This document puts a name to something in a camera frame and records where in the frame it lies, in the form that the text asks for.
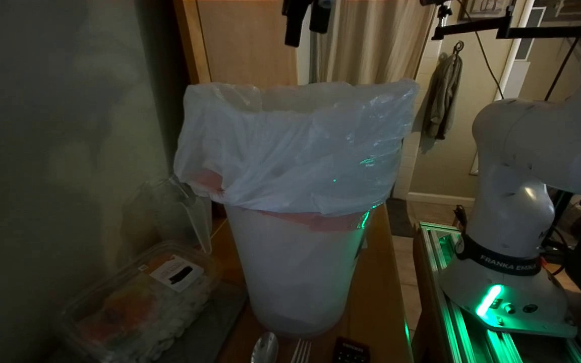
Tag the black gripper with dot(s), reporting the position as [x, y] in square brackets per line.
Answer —
[295, 15]

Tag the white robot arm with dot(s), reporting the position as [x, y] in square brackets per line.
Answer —
[524, 149]

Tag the white plastic bucket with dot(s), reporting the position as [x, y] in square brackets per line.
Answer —
[297, 266]

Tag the beige curtain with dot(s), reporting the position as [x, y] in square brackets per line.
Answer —
[372, 40]

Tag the large plywood board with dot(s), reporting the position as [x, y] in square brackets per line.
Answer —
[234, 40]

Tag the translucent white bin liner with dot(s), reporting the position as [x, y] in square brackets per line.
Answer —
[323, 147]

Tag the hanging grey cloth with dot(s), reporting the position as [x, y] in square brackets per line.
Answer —
[442, 93]

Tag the clear plastic food container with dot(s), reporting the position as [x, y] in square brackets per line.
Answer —
[138, 313]

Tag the small black device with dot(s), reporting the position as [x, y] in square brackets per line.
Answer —
[349, 352]

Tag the metal fork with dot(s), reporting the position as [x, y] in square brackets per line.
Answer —
[301, 352]

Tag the metal spoon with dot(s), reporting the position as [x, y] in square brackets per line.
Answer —
[264, 350]

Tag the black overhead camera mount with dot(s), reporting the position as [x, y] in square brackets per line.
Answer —
[505, 31]

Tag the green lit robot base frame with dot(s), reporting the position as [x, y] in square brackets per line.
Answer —
[502, 324]

